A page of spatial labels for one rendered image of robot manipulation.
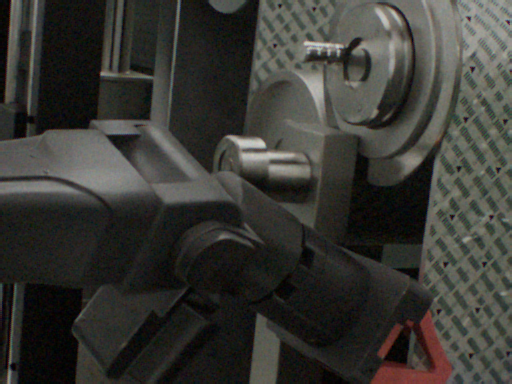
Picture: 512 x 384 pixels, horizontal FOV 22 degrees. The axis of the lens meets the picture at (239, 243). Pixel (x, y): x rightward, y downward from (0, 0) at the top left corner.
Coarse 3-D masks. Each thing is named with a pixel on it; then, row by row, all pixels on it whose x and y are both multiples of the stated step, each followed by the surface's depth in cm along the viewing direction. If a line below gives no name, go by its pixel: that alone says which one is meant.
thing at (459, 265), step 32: (448, 192) 77; (480, 192) 78; (448, 224) 78; (480, 224) 79; (448, 256) 78; (480, 256) 79; (448, 288) 79; (480, 288) 80; (448, 320) 79; (480, 320) 80; (416, 352) 79; (448, 352) 80; (480, 352) 81
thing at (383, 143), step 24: (360, 0) 82; (384, 0) 80; (408, 0) 77; (432, 24) 75; (432, 48) 75; (432, 72) 75; (408, 96) 77; (432, 96) 76; (408, 120) 77; (360, 144) 82; (384, 144) 80; (408, 144) 78
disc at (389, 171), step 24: (432, 0) 76; (336, 24) 85; (456, 24) 74; (456, 48) 74; (456, 72) 74; (456, 96) 74; (336, 120) 85; (432, 120) 76; (432, 144) 76; (360, 168) 83; (384, 168) 80; (408, 168) 78
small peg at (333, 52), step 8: (304, 40) 80; (304, 48) 80; (312, 48) 79; (320, 48) 80; (328, 48) 80; (336, 48) 80; (304, 56) 80; (312, 56) 80; (320, 56) 80; (328, 56) 80; (336, 56) 80; (328, 64) 81; (336, 64) 81
